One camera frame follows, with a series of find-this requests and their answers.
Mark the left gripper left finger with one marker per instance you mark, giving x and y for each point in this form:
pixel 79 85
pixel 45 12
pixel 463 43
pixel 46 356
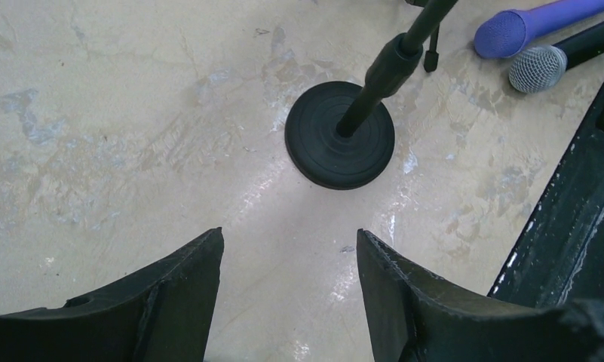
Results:
pixel 162 312

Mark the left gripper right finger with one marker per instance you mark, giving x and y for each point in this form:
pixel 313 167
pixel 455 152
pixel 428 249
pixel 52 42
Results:
pixel 414 314

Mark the purple mic black stand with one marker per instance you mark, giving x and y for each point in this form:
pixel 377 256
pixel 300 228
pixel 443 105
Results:
pixel 339 135

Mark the black silver microphone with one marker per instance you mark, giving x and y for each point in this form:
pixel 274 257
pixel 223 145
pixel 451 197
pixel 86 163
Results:
pixel 540 68

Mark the purple microphone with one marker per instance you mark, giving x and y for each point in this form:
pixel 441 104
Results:
pixel 509 31

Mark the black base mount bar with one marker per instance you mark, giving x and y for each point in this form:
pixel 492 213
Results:
pixel 559 255

